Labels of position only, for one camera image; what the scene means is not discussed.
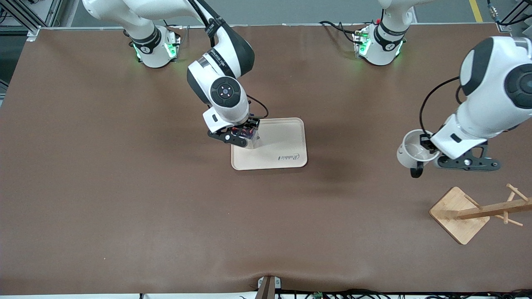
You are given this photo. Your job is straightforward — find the wooden cup rack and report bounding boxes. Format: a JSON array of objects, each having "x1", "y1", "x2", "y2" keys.
[{"x1": 429, "y1": 183, "x2": 532, "y2": 245}]

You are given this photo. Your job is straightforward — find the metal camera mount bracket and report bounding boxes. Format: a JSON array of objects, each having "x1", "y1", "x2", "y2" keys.
[{"x1": 257, "y1": 275, "x2": 281, "y2": 299}]

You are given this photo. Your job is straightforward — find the black base power cables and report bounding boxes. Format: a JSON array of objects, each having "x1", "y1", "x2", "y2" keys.
[{"x1": 319, "y1": 20, "x2": 359, "y2": 44}]

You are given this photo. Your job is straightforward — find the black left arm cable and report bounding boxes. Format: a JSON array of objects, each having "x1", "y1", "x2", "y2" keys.
[{"x1": 419, "y1": 76, "x2": 464, "y2": 138}]

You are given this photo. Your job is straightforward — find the beige plastic tray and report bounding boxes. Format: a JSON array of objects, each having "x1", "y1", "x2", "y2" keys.
[{"x1": 231, "y1": 118, "x2": 308, "y2": 171}]

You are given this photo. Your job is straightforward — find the blue white milk carton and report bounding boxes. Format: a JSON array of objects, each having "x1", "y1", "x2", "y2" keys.
[{"x1": 233, "y1": 125, "x2": 259, "y2": 150}]

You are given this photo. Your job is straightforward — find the white cup with black handle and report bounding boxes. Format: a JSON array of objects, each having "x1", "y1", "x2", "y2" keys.
[{"x1": 397, "y1": 129, "x2": 441, "y2": 179}]

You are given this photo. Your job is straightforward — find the aluminium frame profile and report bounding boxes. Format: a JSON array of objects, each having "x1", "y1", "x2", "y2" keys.
[
  {"x1": 486, "y1": 0, "x2": 532, "y2": 33},
  {"x1": 0, "y1": 0, "x2": 63, "y2": 41}
]

